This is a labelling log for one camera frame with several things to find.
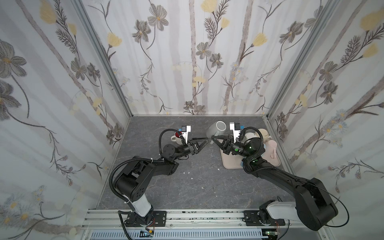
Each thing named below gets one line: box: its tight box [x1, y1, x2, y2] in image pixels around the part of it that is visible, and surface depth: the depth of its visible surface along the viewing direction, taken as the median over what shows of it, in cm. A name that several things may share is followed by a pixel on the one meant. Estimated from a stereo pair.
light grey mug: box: [206, 120, 227, 139], surface depth 70 cm
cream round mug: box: [255, 128, 272, 144], surface depth 102 cm
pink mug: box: [266, 140, 278, 160], surface depth 94 cm
